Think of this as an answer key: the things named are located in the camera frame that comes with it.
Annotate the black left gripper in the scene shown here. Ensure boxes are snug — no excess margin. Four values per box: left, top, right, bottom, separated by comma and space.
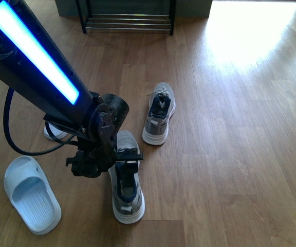
66, 123, 143, 180

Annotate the grey sneaker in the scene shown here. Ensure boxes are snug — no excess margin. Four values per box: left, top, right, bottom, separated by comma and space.
142, 82, 176, 146
108, 130, 145, 224

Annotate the white slide sandal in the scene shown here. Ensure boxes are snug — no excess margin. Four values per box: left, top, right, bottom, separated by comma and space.
4, 156, 62, 235
44, 123, 68, 140

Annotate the black metal shoe rack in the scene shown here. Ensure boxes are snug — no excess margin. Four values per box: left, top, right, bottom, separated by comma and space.
75, 1, 177, 36

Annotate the black cable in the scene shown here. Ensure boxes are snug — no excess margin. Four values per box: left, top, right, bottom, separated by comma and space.
3, 88, 77, 156

